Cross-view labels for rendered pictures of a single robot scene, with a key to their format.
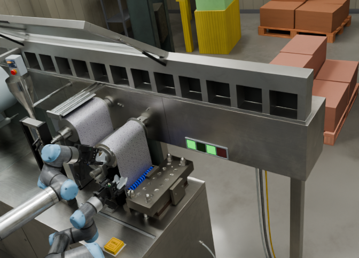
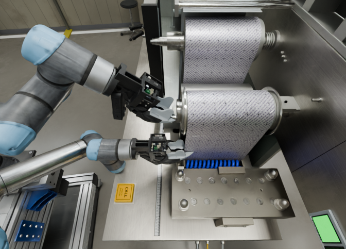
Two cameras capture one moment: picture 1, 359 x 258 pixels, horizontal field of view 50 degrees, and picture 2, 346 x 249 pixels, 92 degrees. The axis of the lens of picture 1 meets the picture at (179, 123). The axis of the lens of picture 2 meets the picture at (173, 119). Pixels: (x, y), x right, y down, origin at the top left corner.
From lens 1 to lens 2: 1.54 m
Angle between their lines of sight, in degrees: 42
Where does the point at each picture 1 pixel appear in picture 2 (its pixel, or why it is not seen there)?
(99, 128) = (223, 67)
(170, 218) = (193, 234)
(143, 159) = (235, 149)
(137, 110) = (297, 84)
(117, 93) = (296, 34)
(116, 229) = (149, 176)
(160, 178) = (228, 188)
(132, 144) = (231, 129)
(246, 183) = not seen: hidden behind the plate
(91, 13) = not seen: outside the picture
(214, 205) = not seen: hidden behind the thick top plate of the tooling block
